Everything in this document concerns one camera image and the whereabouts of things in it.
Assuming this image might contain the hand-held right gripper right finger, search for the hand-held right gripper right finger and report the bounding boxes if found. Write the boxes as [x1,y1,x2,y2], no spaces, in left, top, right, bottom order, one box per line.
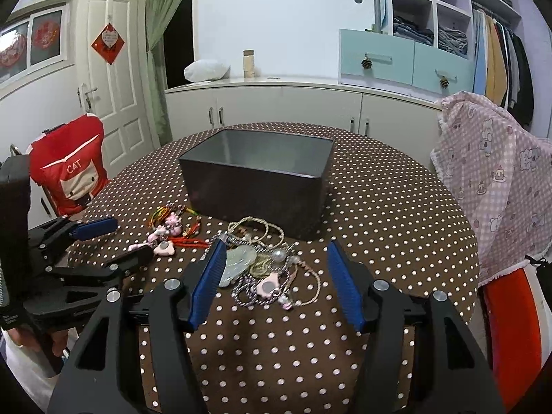
[326,239,505,414]

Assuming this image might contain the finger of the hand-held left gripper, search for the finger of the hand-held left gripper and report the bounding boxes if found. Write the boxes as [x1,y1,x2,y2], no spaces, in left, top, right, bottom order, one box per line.
[28,217,120,268]
[43,247,155,311]

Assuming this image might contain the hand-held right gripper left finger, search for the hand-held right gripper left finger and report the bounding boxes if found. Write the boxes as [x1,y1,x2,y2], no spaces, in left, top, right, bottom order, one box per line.
[47,239,229,414]

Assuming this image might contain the pale green jade pendant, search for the pale green jade pendant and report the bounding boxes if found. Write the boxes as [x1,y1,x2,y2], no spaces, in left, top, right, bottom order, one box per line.
[218,245,256,288]

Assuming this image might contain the red tassel knot charm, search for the red tassel knot charm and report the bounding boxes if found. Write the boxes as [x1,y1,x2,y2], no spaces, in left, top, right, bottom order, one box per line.
[149,205,210,249]

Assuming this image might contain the pink keychain charm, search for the pink keychain charm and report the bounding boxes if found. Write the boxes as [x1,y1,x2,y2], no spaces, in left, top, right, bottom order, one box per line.
[256,273,282,299]

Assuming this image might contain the dark grey storage box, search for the dark grey storage box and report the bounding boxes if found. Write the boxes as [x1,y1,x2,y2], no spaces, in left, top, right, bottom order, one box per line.
[178,128,335,240]

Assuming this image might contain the person's left forearm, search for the person's left forearm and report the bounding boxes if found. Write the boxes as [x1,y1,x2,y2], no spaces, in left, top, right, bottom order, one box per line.
[0,332,59,402]

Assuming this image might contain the person's left hand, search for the person's left hand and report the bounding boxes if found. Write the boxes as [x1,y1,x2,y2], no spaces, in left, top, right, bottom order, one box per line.
[6,325,70,356]

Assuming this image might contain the pink and white bunny charm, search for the pink and white bunny charm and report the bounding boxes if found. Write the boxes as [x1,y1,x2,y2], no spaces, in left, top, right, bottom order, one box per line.
[148,213,182,243]

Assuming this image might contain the brown polka-dot tablecloth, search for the brown polka-dot tablecloth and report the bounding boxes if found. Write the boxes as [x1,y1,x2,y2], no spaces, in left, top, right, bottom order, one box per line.
[67,121,480,414]

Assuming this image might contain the red chair cover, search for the red chair cover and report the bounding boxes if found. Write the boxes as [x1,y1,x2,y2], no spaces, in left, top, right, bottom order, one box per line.
[26,114,110,218]

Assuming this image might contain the white panel door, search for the white panel door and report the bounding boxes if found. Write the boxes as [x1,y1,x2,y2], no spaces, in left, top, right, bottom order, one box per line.
[75,0,151,179]

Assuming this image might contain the green curtain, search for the green curtain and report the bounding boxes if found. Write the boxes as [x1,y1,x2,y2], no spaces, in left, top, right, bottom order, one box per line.
[144,0,193,145]

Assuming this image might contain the red paper-cut window decoration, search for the red paper-cut window decoration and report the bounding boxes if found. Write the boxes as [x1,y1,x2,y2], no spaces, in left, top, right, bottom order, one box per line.
[32,14,65,55]
[0,28,27,70]

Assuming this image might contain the orange chair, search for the orange chair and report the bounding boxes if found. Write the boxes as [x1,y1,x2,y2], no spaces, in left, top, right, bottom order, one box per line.
[479,263,545,412]

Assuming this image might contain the red diamond door ornament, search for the red diamond door ornament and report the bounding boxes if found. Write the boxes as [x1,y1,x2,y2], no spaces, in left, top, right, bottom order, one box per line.
[90,23,126,65]

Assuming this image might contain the pink printed cloth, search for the pink printed cloth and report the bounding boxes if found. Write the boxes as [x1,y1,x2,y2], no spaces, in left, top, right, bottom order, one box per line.
[430,92,552,285]

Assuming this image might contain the white low cabinet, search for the white low cabinet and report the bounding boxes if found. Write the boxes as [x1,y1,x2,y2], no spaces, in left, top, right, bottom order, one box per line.
[164,75,445,147]

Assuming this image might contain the white framed window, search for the white framed window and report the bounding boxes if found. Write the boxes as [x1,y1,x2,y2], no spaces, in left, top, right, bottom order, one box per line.
[0,2,75,88]

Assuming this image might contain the white pillow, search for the white pillow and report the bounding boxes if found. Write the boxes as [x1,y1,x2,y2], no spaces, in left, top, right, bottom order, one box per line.
[184,59,229,82]

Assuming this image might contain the teal drawer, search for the teal drawer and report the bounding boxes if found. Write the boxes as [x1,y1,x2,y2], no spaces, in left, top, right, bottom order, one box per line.
[338,29,417,86]
[412,42,475,92]

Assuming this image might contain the light blue hanging garment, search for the light blue hanging garment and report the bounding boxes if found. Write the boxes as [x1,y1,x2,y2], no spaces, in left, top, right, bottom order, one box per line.
[472,9,488,96]

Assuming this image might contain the folded jeans stack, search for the folded jeans stack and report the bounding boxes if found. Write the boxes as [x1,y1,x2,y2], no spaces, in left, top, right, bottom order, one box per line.
[393,16,434,45]

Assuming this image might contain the mustard hanging garment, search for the mustard hanging garment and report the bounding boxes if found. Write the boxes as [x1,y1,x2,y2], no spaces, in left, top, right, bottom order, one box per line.
[485,13,510,106]

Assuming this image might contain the folded grey striped clothes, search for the folded grey striped clothes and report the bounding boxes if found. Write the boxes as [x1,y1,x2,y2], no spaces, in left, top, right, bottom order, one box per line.
[438,27,469,55]

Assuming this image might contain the black hanging coat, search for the black hanging coat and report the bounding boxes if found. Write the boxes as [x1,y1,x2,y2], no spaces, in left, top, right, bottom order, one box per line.
[506,28,535,126]

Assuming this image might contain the thin chain necklace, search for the thin chain necklace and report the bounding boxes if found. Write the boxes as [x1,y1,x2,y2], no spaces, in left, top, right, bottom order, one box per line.
[285,261,322,310]

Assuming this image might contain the twisted rope necklace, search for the twisted rope necklace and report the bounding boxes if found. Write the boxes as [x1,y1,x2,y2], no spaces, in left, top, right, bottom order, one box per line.
[226,217,285,248]

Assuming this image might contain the metal door handle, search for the metal door handle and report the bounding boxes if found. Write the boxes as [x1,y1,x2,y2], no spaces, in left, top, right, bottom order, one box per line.
[78,86,98,109]

